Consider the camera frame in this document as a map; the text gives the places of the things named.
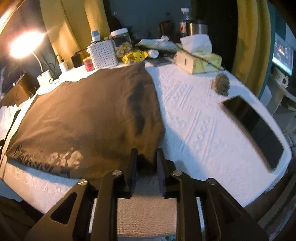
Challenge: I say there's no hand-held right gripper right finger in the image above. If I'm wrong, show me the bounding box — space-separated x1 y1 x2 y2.
157 147 270 241

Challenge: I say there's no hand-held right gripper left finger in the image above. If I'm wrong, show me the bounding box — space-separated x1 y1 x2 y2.
24 148 139 241

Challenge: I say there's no brown t-shirt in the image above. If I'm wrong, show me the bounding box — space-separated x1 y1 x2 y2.
6 62 166 180

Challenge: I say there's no black smartphone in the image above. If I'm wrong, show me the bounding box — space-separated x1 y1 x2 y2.
222 95 285 172

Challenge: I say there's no small stone figurine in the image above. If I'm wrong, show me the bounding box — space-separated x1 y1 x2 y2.
212 72 230 96

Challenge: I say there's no small dark phone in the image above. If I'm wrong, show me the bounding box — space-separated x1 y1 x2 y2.
148 57 173 67

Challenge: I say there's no yellow plastic bag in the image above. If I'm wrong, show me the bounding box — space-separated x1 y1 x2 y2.
121 50 148 64

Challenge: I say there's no red can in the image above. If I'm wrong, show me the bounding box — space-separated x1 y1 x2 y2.
83 57 95 70

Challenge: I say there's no white perforated basket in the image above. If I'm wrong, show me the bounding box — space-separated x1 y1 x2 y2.
87 41 119 69

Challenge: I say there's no black power adapter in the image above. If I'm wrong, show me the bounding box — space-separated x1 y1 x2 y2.
71 54 84 68

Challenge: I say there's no white desk lamp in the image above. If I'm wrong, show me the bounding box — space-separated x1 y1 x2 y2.
9 32 54 87

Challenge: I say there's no clear plastic package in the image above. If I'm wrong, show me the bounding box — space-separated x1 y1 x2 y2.
136 35 183 52

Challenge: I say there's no clear jar with white lid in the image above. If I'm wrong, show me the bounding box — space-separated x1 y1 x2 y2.
110 28 133 58

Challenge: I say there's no white folded garment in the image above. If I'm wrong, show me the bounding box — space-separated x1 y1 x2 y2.
0 104 22 142

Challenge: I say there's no white side shelf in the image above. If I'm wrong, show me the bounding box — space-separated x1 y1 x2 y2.
264 76 296 121

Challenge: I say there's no cardboard box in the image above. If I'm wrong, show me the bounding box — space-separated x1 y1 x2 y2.
0 73 35 105

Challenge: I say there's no steel thermos mug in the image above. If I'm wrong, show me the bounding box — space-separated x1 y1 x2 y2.
186 21 208 37

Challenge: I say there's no white mug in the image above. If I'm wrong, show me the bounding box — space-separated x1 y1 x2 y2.
274 70 289 87

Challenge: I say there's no clear water bottle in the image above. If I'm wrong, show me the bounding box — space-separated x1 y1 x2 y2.
179 8 192 37

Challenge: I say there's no yellow curtain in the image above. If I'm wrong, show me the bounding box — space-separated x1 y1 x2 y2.
39 0 110 67
231 0 274 95

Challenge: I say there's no black tablet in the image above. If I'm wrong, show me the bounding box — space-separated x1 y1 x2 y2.
1 65 25 90

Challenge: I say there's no computer monitor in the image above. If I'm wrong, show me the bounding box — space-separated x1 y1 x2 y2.
272 32 295 76

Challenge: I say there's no dark teal curtain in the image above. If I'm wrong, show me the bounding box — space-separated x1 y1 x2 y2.
0 7 55 77

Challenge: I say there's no black cable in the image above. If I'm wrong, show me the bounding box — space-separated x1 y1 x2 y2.
178 45 226 70

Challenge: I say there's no black strap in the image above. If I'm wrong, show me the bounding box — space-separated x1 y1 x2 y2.
0 109 21 151

